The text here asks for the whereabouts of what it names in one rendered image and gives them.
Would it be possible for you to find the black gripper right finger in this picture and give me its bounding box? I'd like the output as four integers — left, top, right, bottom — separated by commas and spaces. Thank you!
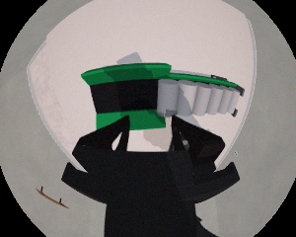
171, 115, 225, 166

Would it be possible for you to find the grey cylinder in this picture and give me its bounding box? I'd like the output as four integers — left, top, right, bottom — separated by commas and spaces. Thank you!
157, 79, 180, 118
176, 80, 197, 117
227, 87, 240, 114
217, 85, 233, 115
206, 84, 224, 116
192, 82, 212, 117

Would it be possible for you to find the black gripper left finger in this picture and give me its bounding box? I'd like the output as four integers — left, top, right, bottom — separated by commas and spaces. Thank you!
76, 115, 130, 151

